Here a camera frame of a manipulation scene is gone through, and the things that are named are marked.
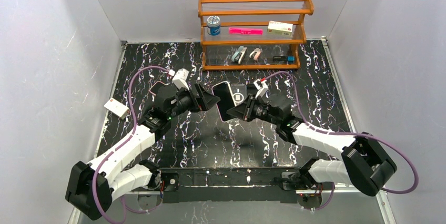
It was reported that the pink plastic ruler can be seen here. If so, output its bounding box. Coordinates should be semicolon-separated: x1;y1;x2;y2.
229;27;263;35

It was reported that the clear phone case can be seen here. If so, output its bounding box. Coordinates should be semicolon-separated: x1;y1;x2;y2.
230;84;247;106

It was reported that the pink case phone left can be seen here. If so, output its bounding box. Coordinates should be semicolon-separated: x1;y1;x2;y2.
149;81;167;96

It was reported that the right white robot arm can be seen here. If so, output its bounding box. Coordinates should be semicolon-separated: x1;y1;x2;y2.
227;95;397;196

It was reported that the dark phone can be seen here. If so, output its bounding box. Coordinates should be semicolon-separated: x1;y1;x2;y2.
211;81;236;122

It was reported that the white cardboard box on shelf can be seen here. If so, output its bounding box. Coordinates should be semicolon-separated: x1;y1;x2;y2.
267;21;293;36

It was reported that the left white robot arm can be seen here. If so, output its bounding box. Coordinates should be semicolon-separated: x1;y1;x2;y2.
65;82;220;220

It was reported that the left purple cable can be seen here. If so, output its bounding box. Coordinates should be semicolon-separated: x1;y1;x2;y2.
92;65;173;224

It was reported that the black motor mount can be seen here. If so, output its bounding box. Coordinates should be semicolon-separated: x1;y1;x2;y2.
160;172;179;191
271;172;323;210

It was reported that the left black motor mount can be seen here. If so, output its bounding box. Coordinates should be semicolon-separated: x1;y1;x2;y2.
160;172;179;191

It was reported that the blue white round jar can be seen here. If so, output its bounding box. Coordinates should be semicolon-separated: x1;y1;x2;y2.
206;15;220;36

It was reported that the pink white stapler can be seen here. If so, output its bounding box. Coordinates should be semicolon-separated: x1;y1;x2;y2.
249;48;261;62

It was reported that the orange wooden shelf rack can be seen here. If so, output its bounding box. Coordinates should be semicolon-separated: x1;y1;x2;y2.
197;0;315;70

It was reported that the right black motor mount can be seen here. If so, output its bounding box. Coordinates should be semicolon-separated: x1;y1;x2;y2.
271;172;323;210

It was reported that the white box with red label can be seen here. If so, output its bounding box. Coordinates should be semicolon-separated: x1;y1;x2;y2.
104;98;130;119

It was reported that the black blue small device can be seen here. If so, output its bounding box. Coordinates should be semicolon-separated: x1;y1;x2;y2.
272;56;295;64

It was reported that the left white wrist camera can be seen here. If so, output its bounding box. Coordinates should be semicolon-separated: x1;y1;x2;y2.
168;68;189;90

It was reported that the blue grey stapler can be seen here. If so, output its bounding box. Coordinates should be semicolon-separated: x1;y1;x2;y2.
231;46;247;64

